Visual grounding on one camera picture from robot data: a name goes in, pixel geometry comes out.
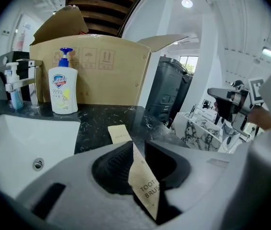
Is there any wooden staircase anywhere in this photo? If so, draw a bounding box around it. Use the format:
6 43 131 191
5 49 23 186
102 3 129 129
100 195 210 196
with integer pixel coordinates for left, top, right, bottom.
65 0 151 37

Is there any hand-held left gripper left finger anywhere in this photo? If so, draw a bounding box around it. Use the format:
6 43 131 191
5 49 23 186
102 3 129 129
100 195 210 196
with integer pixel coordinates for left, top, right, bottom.
91 141 135 196

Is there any person's right forearm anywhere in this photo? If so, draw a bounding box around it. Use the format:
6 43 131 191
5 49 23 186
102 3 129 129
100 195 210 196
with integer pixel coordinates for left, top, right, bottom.
247 106 271 132

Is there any white door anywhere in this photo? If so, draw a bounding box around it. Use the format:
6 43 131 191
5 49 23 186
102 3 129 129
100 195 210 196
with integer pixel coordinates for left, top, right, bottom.
12 12 38 53

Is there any white marble vanity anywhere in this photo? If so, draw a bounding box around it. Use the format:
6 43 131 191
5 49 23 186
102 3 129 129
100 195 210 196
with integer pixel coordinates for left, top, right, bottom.
169 111 223 152

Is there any small clear pump bottle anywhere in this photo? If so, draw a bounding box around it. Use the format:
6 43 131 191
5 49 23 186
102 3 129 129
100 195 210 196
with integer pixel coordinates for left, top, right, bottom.
4 62 24 111

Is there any white rectangular sink basin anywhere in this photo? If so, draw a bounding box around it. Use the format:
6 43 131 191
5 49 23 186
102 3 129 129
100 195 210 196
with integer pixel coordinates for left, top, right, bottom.
0 113 81 199

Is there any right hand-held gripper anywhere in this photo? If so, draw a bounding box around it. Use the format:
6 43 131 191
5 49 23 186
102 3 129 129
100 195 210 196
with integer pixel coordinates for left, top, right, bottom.
207 77 266 135

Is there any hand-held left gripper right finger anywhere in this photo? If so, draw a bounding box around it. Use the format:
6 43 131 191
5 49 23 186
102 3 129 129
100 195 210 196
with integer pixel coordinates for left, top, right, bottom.
144 139 192 191

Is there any chrome square faucet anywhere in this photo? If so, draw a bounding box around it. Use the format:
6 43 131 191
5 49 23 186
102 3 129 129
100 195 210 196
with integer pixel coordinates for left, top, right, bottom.
4 58 44 109

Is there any white soap bottle blue pump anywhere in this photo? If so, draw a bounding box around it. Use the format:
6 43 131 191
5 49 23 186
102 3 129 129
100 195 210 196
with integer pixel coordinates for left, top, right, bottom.
47 47 79 115

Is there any black marble vanity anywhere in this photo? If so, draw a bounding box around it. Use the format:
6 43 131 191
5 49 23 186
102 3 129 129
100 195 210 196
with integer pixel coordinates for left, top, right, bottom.
0 99 189 156

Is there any small window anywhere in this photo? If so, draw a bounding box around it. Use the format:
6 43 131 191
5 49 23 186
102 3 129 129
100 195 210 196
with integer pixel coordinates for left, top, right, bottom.
179 56 199 76

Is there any kraft paper toothbrush packet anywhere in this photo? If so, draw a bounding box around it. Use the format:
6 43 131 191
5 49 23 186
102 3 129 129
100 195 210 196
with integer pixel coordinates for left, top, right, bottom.
107 125 161 221

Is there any black trash bin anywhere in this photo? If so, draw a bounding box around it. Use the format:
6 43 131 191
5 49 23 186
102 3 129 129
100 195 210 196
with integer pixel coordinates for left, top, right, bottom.
146 56 189 125

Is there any pink bottle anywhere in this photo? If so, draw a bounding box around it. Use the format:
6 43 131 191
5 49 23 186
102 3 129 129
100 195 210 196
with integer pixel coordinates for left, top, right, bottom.
16 30 27 52

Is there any open cardboard box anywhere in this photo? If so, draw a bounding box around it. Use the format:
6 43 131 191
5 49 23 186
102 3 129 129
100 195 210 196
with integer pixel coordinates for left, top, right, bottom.
29 5 189 106

